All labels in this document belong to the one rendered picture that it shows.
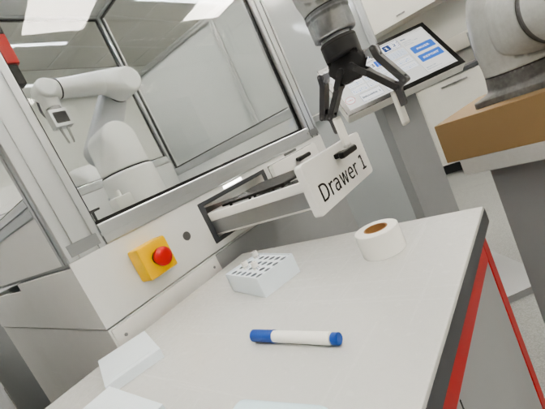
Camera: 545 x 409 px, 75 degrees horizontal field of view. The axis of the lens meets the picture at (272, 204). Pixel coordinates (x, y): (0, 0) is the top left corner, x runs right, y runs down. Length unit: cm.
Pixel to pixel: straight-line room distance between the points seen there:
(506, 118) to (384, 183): 172
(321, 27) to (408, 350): 59
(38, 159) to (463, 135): 91
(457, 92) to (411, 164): 205
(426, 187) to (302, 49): 134
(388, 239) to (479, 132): 46
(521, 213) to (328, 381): 77
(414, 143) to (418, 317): 135
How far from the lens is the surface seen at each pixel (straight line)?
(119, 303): 79
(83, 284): 77
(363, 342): 41
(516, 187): 102
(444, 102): 371
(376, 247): 56
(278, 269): 62
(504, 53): 96
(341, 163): 81
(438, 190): 178
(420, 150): 173
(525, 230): 107
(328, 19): 76
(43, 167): 79
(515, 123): 92
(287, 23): 267
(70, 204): 78
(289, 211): 76
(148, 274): 78
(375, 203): 264
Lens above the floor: 99
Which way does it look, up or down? 9 degrees down
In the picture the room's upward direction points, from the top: 25 degrees counter-clockwise
